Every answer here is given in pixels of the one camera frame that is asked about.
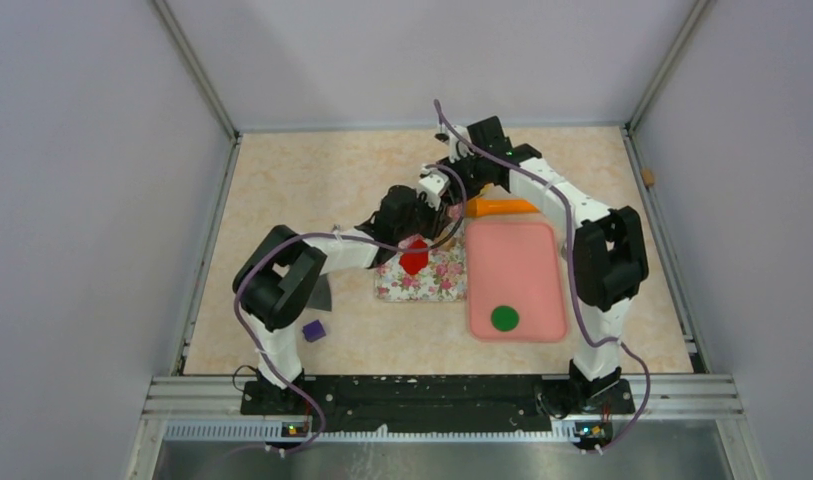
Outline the red dough piece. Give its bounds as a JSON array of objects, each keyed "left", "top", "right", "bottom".
[{"left": 398, "top": 238, "right": 429, "bottom": 275}]

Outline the wooden rolling pin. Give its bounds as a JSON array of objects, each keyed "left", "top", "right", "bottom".
[{"left": 431, "top": 231, "right": 464, "bottom": 252}]

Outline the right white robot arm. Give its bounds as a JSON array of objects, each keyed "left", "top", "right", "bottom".
[{"left": 437, "top": 115, "right": 649, "bottom": 412}]

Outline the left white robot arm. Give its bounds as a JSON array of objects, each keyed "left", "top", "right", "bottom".
[{"left": 232, "top": 185, "right": 463, "bottom": 414}]

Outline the green dough disc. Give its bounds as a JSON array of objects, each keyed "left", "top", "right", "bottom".
[{"left": 490, "top": 305, "right": 520, "bottom": 332}]

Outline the orange toy carrot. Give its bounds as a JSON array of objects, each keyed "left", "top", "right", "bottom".
[{"left": 464, "top": 197, "right": 539, "bottom": 218}]

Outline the floral rectangular tray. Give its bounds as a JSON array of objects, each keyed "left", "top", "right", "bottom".
[{"left": 374, "top": 237, "right": 467, "bottom": 303}]

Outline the pink plastic tray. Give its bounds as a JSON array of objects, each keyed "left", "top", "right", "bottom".
[{"left": 464, "top": 220, "right": 568, "bottom": 343}]

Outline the purple cube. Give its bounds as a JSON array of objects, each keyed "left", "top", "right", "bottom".
[{"left": 301, "top": 320, "right": 327, "bottom": 343}]

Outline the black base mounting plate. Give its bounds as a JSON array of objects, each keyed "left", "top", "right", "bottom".
[{"left": 240, "top": 375, "right": 636, "bottom": 433}]

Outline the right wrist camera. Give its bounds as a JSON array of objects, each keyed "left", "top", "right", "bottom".
[{"left": 434, "top": 132, "right": 471, "bottom": 163}]

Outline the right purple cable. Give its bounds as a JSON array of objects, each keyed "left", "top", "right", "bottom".
[{"left": 433, "top": 99, "right": 652, "bottom": 455}]

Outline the metal scraper wooden handle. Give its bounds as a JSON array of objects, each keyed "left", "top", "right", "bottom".
[{"left": 306, "top": 275, "right": 333, "bottom": 312}]

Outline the small brown wall clip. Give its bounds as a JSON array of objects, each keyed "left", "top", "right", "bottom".
[{"left": 640, "top": 168, "right": 656, "bottom": 188}]

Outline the aluminium frame rail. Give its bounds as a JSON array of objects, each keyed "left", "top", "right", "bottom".
[{"left": 127, "top": 374, "right": 767, "bottom": 479}]

